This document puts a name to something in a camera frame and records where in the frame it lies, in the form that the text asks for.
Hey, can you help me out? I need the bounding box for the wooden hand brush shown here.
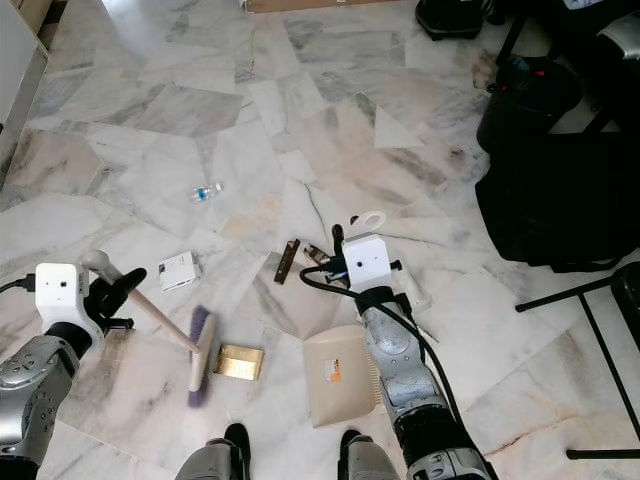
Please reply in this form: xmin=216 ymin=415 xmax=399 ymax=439
xmin=82 ymin=249 xmax=221 ymax=410

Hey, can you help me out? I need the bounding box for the beige dustpan with long handle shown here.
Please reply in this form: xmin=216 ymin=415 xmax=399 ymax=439
xmin=302 ymin=210 xmax=436 ymax=429

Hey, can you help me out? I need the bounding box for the small gold box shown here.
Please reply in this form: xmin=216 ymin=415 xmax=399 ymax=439
xmin=215 ymin=343 xmax=265 ymax=382

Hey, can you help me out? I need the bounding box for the long brown snack wrapper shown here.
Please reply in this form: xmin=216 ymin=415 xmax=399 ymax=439
xmin=303 ymin=245 xmax=336 ymax=273

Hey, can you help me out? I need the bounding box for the short brown snack wrapper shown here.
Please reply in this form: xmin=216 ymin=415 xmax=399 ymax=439
xmin=274 ymin=240 xmax=301 ymax=286

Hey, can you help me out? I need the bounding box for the small white box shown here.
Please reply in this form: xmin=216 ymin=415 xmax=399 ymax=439
xmin=158 ymin=252 xmax=201 ymax=293

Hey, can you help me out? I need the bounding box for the small clear water bottle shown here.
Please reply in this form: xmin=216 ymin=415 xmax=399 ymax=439
xmin=189 ymin=184 xmax=223 ymax=203

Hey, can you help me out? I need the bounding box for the grey left robot leg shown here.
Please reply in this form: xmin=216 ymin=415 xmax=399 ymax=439
xmin=175 ymin=423 xmax=253 ymax=480

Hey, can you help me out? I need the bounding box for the grey robot leg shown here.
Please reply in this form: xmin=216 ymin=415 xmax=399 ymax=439
xmin=175 ymin=423 xmax=253 ymax=480
xmin=338 ymin=430 xmax=406 ymax=480

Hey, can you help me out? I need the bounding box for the grey right robot leg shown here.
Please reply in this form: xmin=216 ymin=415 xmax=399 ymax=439
xmin=338 ymin=430 xmax=406 ymax=480

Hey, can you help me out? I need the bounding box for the large black bag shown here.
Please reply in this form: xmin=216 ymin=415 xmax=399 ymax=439
xmin=474 ymin=135 xmax=640 ymax=273

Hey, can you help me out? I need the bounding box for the black round bin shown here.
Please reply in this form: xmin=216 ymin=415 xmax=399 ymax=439
xmin=475 ymin=57 xmax=586 ymax=153

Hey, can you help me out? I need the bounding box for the brown cardboard box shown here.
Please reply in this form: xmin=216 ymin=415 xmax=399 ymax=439
xmin=245 ymin=0 xmax=421 ymax=14

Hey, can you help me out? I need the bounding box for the black metal stand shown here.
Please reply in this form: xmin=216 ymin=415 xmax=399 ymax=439
xmin=515 ymin=262 xmax=640 ymax=461

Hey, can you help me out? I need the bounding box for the black round appliance base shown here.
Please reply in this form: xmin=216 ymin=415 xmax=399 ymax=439
xmin=416 ymin=0 xmax=496 ymax=41

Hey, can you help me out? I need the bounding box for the white cabinet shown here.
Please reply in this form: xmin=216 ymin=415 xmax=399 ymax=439
xmin=0 ymin=0 xmax=51 ymax=173

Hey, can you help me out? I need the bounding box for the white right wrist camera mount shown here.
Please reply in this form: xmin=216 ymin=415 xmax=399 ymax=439
xmin=343 ymin=235 xmax=393 ymax=293

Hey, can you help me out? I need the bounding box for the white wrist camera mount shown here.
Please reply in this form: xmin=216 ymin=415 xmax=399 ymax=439
xmin=35 ymin=262 xmax=83 ymax=326
xmin=343 ymin=235 xmax=393 ymax=293

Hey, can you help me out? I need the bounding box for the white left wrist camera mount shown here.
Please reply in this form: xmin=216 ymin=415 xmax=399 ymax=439
xmin=35 ymin=262 xmax=83 ymax=326

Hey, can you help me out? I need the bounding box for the black metal frame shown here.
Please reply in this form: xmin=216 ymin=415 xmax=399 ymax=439
xmin=495 ymin=0 xmax=640 ymax=136

